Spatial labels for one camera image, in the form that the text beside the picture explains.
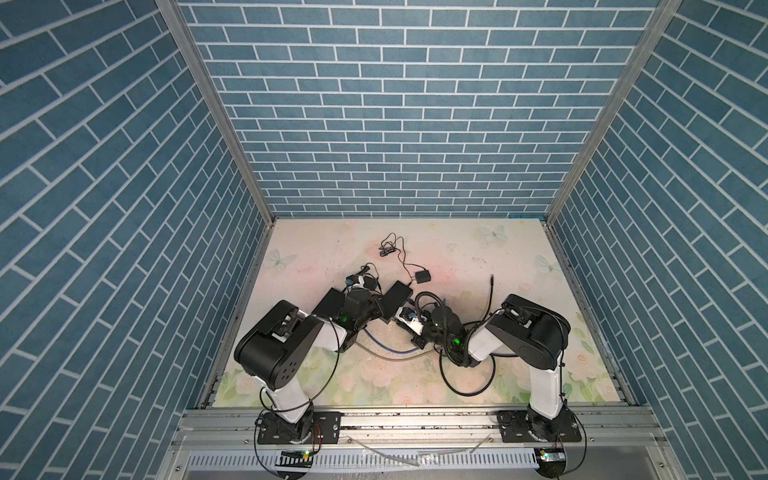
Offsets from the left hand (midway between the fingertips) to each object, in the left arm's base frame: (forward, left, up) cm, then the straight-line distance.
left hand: (384, 300), depth 95 cm
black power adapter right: (+10, -13, -1) cm, 17 cm away
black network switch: (+2, -3, -2) cm, 4 cm away
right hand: (-6, -4, -1) cm, 7 cm away
